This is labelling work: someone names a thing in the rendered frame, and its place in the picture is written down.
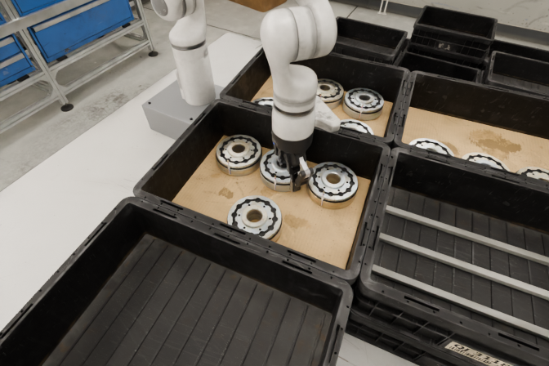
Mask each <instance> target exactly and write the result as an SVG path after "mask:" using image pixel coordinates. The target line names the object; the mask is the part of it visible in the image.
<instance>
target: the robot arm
mask: <svg viewBox="0 0 549 366"><path fill-rule="evenodd" d="M295 1H296V2H297V3H298V5H299V7H289V8H282V9H276V10H273V11H270V12H268V13H267V14H266V16H265V17H264V19H263V21H262V22H261V28H260V36H261V43H262V46H263V48H264V51H265V54H266V58H267V60H268V63H269V66H270V71H271V75H272V79H273V90H274V104H273V109H272V131H271V133H272V141H273V144H274V154H275V155H276V156H277V155H278V156H279V157H278V161H279V163H280V165H279V166H280V167H283V168H285V167H286V168H287V171H288V172H289V173H290V191H291V192H296V191H298V190H300V189H301V185H305V184H308V182H309V181H310V179H311V177H312V176H313V174H314V169H313V168H312V167H310V168H308V167H307V166H306V163H305V161H306V151H307V149H308V148H309V147H310V145H311V143H312V140H313V133H314V127H319V128H322V129H324V130H325V131H327V132H337V131H338V130H339V128H340V124H341V121H340V119H339V118H338V117H337V116H336V115H335V114H334V113H333V112H332V111H331V110H330V109H329V107H327V106H326V104H325V103H324V102H323V101H322V100H321V99H320V98H319V97H318V96H317V95H316V94H317V86H318V79H317V75H316V73H315V72H314V71H313V70H312V69H310V68H308V67H305V66H303V65H290V63H291V62H294V61H299V60H308V59H314V58H319V57H322V56H326V55H327V54H329V53H330V52H331V50H332V49H333V47H334V45H335V43H336V40H337V22H336V19H335V15H334V14H333V10H332V8H331V6H330V4H329V2H328V0H295ZM151 4H152V7H153V9H154V11H155V12H156V14H157V15H158V16H159V17H161V18H162V19H164V20H167V21H174V20H177V22H176V24H175V26H174V27H173V28H172V30H171V31H170V33H169V40H170V43H171V46H172V52H173V55H174V58H175V62H176V67H177V69H176V70H175V72H176V78H177V81H178V84H179V88H180V90H181V96H182V99H185V101H186V102H187V103H188V104H190V105H195V106H200V105H207V104H209V103H211V102H212V101H213V100H214V99H215V98H216V91H215V87H214V81H213V76H212V67H211V63H210V58H209V53H208V45H207V39H206V32H207V21H206V15H205V7H204V0H151ZM296 172H297V173H298V175H295V176H294V174H295V173H296Z"/></svg>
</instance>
